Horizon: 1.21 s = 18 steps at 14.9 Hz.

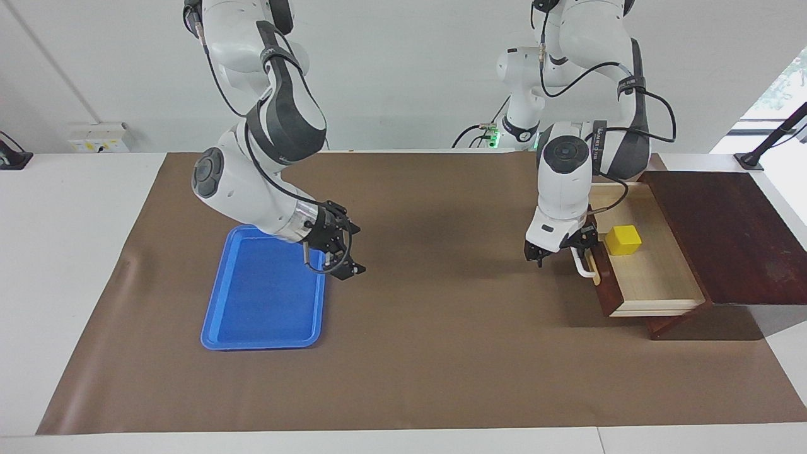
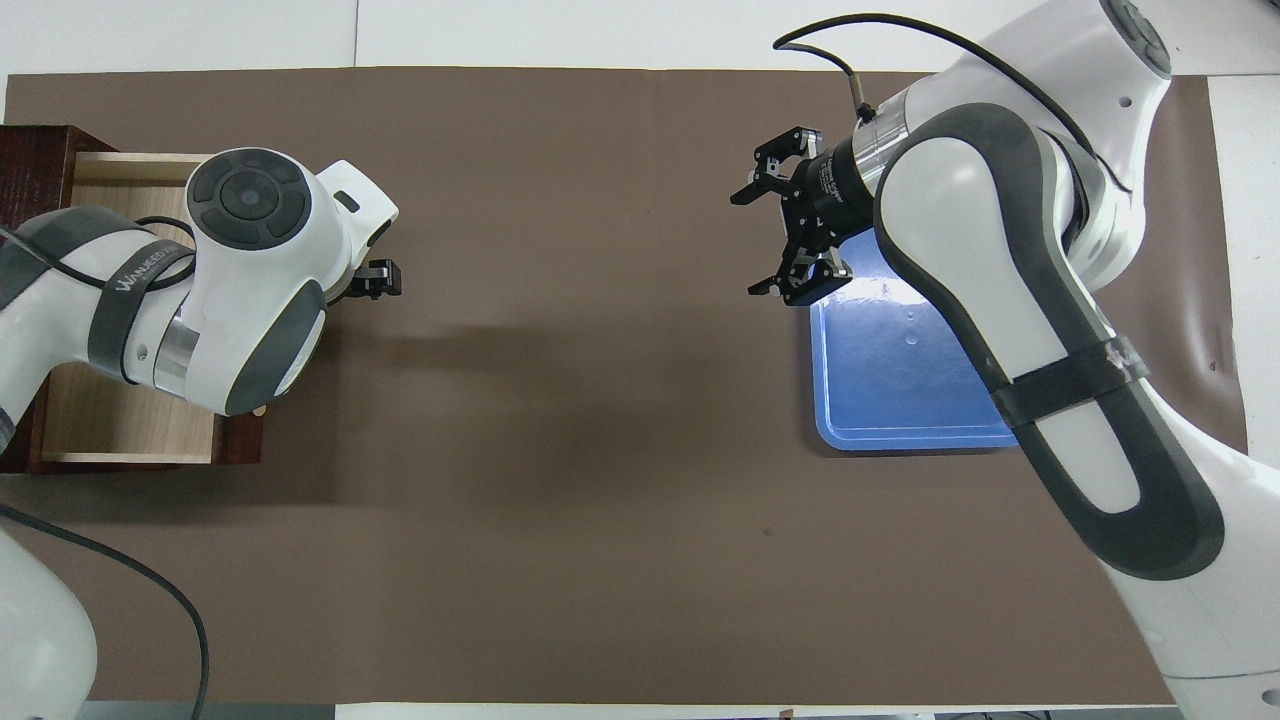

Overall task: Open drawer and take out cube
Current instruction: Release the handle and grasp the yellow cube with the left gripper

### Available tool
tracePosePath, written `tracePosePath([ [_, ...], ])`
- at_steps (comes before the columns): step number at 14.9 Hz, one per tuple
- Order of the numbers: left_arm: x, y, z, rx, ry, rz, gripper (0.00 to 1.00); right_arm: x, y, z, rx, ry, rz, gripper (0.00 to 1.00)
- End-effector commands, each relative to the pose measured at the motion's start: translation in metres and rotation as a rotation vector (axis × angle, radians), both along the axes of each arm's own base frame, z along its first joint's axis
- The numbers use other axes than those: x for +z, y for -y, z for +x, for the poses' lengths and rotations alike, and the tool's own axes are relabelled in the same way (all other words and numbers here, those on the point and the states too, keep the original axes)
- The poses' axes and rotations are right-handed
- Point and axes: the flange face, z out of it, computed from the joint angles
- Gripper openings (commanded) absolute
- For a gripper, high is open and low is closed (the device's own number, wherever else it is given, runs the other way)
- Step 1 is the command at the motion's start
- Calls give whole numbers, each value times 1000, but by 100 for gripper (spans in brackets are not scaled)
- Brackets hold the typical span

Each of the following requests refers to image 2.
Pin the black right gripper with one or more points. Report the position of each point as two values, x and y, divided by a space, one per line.
830 195

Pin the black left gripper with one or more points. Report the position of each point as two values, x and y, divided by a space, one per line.
350 285

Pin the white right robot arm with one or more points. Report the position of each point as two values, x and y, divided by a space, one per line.
960 220

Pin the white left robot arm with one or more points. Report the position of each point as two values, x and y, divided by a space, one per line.
260 300

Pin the dark wooden drawer cabinet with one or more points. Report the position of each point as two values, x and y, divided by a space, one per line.
40 160

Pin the blue plastic tray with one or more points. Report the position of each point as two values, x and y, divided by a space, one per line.
900 400

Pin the brown paper table mat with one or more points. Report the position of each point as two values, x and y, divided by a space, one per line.
600 450

